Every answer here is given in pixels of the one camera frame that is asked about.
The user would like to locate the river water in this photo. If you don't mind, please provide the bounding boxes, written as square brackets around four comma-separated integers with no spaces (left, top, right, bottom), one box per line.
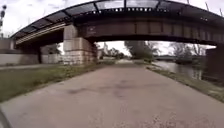
[152,59,209,81]

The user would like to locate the grass bank by water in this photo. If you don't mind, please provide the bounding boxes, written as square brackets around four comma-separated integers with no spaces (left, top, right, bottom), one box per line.
[133,59,224,104]

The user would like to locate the grass strip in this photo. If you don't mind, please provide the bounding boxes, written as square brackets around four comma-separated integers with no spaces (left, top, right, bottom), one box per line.
[0,62,108,103]

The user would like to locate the dark railway bridge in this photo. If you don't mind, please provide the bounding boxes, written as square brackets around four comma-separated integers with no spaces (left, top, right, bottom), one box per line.
[9,0,224,83]

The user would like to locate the side road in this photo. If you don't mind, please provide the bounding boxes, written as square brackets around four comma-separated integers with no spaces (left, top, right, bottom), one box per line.
[0,63,61,71]

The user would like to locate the bare trees by water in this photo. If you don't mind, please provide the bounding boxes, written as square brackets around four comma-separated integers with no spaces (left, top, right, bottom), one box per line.
[169,41,208,66]

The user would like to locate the pale concrete wall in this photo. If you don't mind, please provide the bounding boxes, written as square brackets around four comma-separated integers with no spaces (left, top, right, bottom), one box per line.
[0,53,41,66]

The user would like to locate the large dark tree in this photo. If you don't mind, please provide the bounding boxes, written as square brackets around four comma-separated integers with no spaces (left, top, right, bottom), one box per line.
[123,40,155,62]

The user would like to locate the grey paved path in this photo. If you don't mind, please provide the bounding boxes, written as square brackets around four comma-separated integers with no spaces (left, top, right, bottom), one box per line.
[0,61,224,128]

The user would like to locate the trees around tower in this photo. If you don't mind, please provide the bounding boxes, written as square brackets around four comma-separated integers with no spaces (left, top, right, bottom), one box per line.
[97,43,126,61]

